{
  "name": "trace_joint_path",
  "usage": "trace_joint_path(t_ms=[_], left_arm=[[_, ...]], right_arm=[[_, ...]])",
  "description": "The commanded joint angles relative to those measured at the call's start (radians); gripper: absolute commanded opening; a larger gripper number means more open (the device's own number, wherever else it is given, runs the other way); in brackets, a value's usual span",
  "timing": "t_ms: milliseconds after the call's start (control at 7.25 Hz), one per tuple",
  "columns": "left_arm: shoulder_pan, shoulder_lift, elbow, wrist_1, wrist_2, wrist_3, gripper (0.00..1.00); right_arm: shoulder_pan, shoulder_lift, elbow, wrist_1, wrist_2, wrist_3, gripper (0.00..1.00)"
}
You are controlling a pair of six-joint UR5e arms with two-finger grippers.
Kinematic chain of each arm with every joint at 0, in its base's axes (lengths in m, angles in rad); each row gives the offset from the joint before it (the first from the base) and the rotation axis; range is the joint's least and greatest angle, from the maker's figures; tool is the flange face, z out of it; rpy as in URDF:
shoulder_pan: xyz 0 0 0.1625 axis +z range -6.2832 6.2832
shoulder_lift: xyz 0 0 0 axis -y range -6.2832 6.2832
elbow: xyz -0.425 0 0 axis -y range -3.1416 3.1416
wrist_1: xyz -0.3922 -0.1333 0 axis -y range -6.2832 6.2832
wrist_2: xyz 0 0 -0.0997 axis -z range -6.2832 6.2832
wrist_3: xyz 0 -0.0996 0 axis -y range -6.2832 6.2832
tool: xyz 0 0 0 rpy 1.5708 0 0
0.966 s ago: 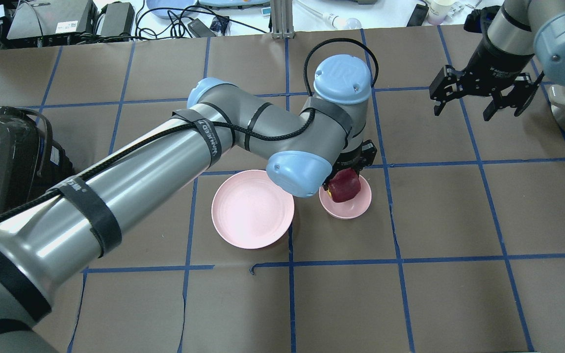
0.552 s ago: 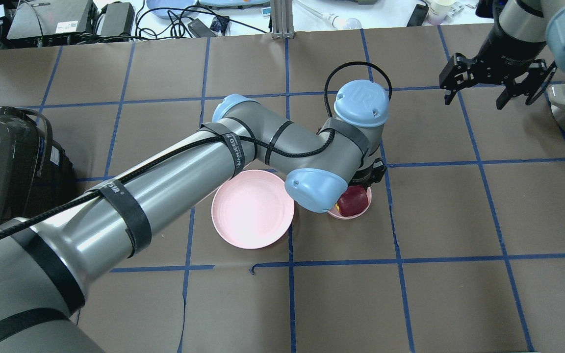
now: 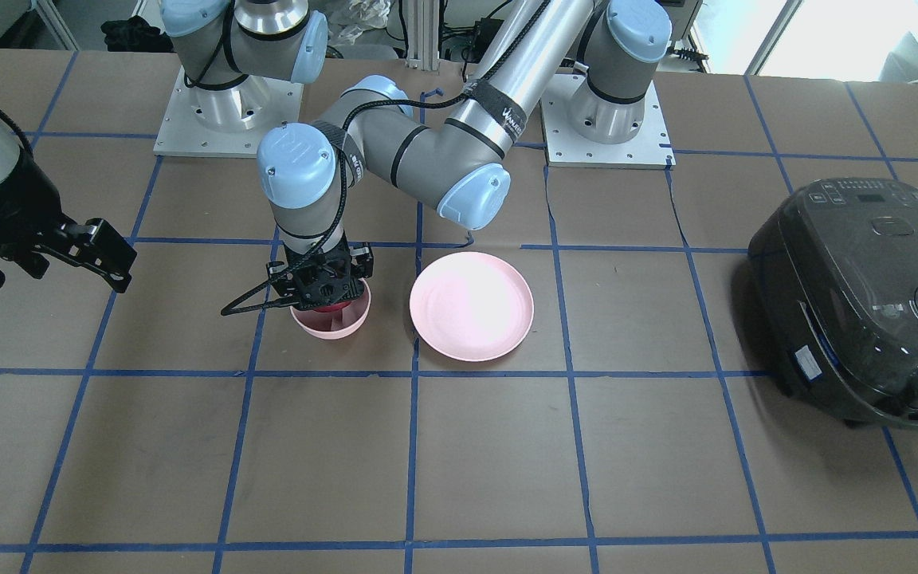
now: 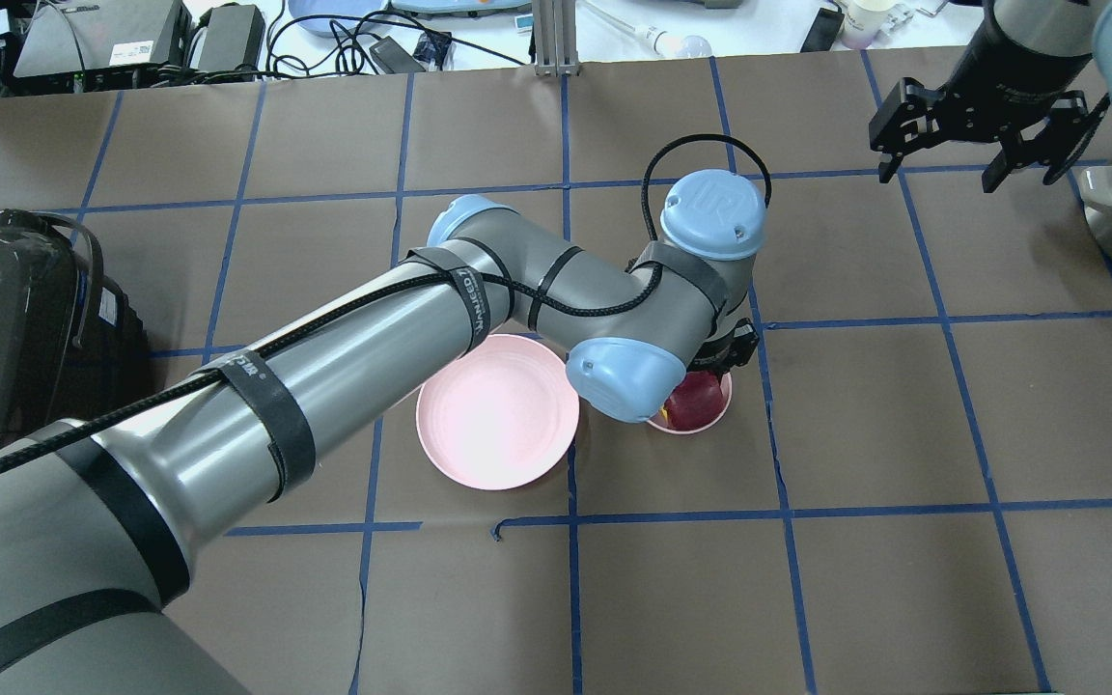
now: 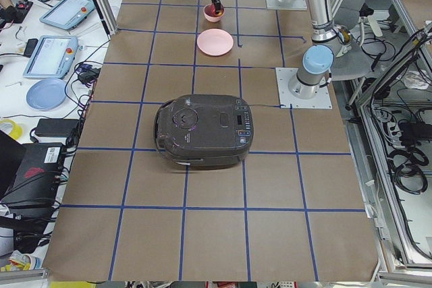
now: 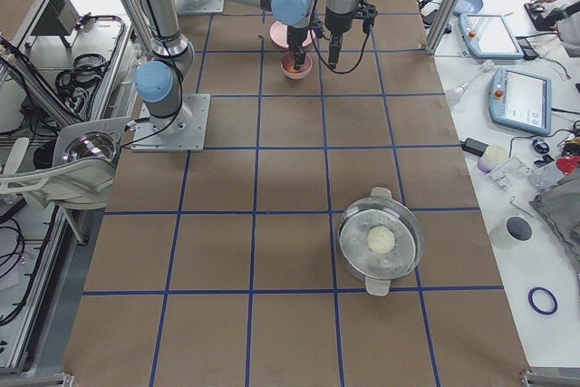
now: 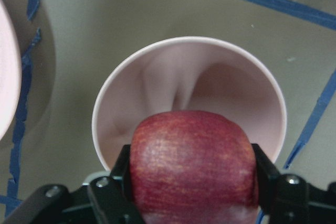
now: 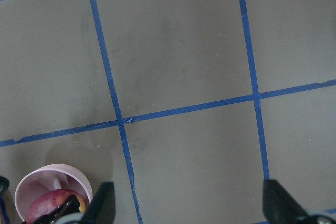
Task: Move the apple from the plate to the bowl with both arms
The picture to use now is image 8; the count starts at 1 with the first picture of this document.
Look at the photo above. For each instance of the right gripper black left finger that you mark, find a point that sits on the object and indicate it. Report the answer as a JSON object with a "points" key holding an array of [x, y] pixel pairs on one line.
{"points": [[102, 207]]}

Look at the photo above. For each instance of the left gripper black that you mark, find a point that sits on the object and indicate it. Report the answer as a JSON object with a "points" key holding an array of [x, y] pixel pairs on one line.
{"points": [[70, 207]]}

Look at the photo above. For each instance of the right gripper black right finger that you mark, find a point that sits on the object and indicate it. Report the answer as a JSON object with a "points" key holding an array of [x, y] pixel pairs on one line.
{"points": [[279, 206]]}

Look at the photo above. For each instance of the red apple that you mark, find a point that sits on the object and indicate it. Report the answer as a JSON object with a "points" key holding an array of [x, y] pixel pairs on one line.
{"points": [[48, 202]]}

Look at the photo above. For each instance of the pink bowl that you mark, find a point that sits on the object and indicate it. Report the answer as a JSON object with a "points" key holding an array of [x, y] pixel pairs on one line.
{"points": [[49, 178]]}

